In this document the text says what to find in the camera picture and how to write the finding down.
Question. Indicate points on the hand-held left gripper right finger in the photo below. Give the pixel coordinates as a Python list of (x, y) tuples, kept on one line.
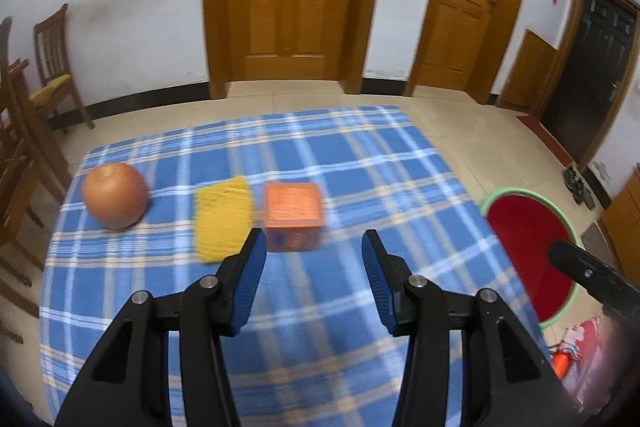
[(380, 282)]

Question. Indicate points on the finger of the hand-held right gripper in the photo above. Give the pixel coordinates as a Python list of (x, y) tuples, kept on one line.
[(595, 274)]

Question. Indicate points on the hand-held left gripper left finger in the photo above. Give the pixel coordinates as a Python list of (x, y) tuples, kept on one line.
[(247, 279)]

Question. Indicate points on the orange cardboard box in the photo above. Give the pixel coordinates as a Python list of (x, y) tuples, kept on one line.
[(294, 212)]

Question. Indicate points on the grey floor mat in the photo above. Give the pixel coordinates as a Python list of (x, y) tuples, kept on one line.
[(600, 247)]

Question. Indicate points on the wooden cabinet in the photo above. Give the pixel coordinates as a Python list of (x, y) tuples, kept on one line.
[(625, 222)]

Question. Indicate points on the flat yellow foam fruit net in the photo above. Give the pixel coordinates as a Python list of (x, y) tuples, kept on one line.
[(222, 217)]

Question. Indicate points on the red printed plastic bag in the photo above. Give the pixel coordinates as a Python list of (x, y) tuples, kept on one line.
[(585, 342)]

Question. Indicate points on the red basin with green rim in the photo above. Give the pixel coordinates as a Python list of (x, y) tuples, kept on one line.
[(525, 237)]

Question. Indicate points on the pair of dark shoes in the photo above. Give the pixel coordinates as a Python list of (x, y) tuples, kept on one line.
[(579, 189)]

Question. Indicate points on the blue plaid tablecloth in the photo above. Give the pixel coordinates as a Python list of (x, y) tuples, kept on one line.
[(325, 157)]

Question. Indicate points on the red doormat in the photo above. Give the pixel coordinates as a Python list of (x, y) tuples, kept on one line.
[(547, 139)]

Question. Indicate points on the round orange-brown apple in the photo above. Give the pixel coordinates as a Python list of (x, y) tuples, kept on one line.
[(115, 196)]

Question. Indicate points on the dark metal entrance door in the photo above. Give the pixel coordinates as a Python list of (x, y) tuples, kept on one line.
[(595, 72)]

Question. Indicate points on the dark wooden chair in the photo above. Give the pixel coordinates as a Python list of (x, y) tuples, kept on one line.
[(20, 167)]

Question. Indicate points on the wooden chair with yellow cushion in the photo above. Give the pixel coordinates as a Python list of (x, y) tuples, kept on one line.
[(55, 82)]

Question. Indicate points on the narrow wooden panel door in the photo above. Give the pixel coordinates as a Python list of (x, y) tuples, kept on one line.
[(460, 7)]

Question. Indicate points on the low wooden wall panel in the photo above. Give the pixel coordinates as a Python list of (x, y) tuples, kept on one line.
[(527, 72)]

